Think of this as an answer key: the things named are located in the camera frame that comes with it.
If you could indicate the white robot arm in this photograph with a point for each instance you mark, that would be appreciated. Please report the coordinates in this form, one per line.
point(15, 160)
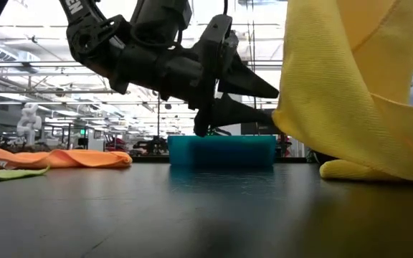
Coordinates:
point(29, 123)

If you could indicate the teal plastic bin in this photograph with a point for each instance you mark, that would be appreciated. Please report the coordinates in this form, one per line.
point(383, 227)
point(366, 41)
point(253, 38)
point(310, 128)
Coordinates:
point(221, 150)

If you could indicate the yellow microfiber towel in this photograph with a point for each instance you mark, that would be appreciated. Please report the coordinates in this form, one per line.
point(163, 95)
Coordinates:
point(335, 89)

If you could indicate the lime green microfiber towel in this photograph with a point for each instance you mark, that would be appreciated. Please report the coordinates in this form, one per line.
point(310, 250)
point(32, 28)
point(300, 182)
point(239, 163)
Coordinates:
point(5, 175)

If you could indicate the long light strip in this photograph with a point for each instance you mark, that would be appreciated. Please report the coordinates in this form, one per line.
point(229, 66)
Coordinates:
point(31, 63)

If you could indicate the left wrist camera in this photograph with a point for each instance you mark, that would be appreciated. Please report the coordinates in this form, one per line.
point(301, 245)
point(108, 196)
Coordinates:
point(160, 18)

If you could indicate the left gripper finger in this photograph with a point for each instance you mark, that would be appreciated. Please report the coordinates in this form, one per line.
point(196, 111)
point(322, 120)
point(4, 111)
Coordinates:
point(246, 84)
point(235, 115)

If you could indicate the orange microfiber towel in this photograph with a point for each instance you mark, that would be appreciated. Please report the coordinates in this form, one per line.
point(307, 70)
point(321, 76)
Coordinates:
point(66, 159)

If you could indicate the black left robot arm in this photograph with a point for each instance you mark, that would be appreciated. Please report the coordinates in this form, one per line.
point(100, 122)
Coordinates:
point(84, 39)

